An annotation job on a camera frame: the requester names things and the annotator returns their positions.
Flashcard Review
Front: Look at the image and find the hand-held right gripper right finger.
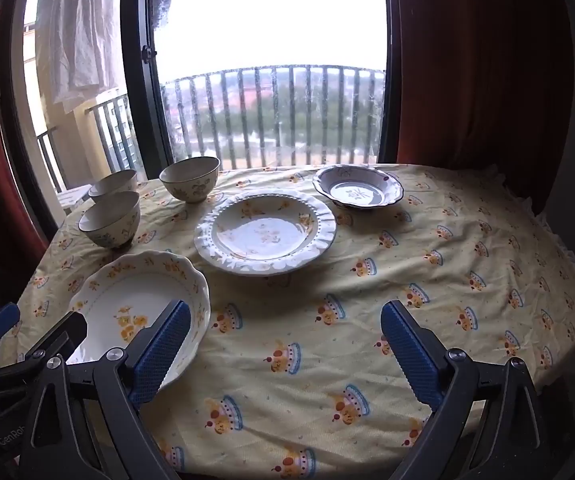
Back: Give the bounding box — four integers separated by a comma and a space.
380, 300, 551, 480

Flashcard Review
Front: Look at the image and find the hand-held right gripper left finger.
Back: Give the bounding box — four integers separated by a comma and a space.
17, 300, 193, 480

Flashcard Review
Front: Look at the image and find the scalloped yellow floral plate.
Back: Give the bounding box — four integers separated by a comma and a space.
66, 250, 211, 393

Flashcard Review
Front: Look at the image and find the cream floral bowl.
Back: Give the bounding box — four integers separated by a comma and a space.
78, 191, 141, 249
88, 169, 138, 200
159, 156, 221, 204

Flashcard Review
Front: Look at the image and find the white embossed rim plate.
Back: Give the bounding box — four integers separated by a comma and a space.
194, 188, 337, 276

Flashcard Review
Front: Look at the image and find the white plate with red motif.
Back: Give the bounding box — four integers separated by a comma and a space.
313, 164, 405, 209

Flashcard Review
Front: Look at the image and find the yellow printed tablecloth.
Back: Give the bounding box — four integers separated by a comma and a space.
0, 162, 575, 480

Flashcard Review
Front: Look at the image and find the white balcony stool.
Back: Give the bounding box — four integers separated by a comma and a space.
57, 184, 93, 216

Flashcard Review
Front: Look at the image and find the white hanging cloth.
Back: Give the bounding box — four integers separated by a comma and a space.
34, 0, 120, 113

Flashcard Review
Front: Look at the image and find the balcony railing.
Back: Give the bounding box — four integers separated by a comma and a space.
37, 64, 387, 191

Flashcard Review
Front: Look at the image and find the dark window frame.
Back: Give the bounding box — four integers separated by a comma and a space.
0, 0, 405, 241

